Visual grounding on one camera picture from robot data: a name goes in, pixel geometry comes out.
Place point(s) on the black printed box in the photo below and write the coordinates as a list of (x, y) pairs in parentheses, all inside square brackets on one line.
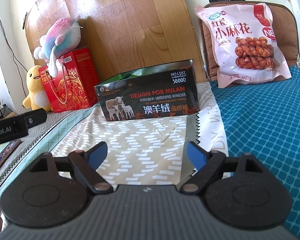
[(150, 97)]

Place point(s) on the blue patterned blanket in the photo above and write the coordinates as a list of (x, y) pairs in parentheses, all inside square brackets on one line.
[(267, 122)]

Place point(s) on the beige white patterned cloth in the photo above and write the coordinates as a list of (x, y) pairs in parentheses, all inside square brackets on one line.
[(145, 142)]

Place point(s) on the grey teal bedsheet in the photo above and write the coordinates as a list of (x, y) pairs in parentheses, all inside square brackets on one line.
[(57, 122)]

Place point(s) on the pastel plush toy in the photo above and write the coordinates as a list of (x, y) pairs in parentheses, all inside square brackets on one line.
[(60, 37)]

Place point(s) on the red gift box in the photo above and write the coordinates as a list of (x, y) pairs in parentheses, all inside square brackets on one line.
[(72, 85)]

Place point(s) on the smartphone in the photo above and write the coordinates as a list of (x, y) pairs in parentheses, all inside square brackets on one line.
[(3, 156)]

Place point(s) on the wooden headboard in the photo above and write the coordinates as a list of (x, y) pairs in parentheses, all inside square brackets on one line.
[(130, 30)]

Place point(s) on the yellow duck plush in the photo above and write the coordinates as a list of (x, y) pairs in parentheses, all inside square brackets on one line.
[(35, 90)]

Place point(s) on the brown cushion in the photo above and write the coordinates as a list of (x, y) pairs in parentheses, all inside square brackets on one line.
[(287, 35)]

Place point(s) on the large pink snack bag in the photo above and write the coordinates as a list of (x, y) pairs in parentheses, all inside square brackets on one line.
[(242, 45)]

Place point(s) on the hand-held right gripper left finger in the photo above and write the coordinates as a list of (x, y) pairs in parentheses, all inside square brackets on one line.
[(97, 153)]

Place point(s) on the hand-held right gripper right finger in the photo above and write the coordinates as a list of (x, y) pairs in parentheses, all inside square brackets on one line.
[(196, 155)]

